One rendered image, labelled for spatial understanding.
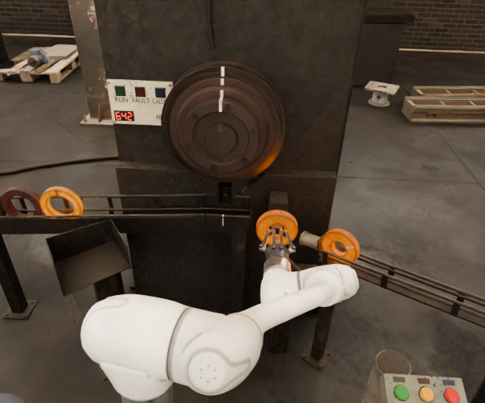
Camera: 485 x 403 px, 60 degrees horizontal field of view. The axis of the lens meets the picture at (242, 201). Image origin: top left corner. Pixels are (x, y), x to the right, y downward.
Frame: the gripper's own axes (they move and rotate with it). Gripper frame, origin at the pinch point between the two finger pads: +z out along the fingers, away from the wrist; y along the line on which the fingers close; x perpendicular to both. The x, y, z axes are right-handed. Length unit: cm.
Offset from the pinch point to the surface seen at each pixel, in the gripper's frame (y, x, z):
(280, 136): -0.7, 24.5, 22.9
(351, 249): 29.3, -11.4, 1.4
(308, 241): 14.3, -16.8, 10.6
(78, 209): -86, -16, 22
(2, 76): -340, -98, 379
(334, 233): 22.9, -7.7, 6.0
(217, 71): -24, 48, 24
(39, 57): -296, -78, 399
